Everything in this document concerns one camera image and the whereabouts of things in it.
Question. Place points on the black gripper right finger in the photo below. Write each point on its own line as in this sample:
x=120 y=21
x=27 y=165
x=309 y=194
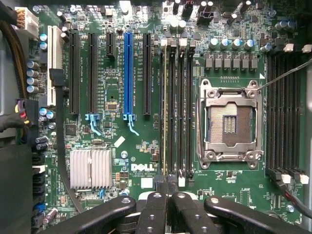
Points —
x=185 y=214

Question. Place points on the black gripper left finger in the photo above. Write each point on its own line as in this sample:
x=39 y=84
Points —
x=151 y=214

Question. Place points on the black RAM slot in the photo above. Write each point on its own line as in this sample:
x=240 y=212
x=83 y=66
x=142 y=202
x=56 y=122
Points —
x=172 y=109
x=190 y=109
x=280 y=109
x=298 y=109
x=270 y=109
x=181 y=109
x=288 y=109

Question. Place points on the installed RAM module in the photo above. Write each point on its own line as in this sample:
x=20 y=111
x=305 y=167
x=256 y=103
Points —
x=161 y=109

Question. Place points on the green Dell motherboard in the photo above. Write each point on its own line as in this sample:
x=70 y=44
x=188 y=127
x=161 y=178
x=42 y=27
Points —
x=136 y=146

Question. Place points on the silver finned heatsink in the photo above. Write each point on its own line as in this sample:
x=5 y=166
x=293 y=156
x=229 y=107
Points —
x=90 y=169

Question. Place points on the silver CPU socket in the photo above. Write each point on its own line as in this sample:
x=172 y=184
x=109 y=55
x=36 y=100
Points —
x=230 y=122

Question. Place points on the black plastic shroud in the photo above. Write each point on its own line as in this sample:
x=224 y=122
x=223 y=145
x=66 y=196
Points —
x=14 y=190

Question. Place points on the long black expansion slot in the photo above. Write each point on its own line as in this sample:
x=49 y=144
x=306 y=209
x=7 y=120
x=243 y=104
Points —
x=74 y=73
x=147 y=73
x=93 y=73

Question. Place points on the blue expansion slot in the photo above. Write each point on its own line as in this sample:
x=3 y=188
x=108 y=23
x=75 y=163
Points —
x=129 y=73

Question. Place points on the thin metal locking lever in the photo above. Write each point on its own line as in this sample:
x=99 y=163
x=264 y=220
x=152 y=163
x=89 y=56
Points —
x=285 y=75

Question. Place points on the short black expansion slot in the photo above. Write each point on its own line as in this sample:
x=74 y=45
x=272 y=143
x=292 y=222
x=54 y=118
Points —
x=110 y=46

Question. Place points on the white expansion slot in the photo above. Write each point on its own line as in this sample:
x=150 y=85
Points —
x=54 y=61

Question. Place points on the black CPU power socket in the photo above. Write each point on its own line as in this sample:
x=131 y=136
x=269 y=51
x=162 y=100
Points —
x=205 y=15

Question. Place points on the white main power connector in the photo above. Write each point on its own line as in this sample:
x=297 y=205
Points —
x=28 y=23

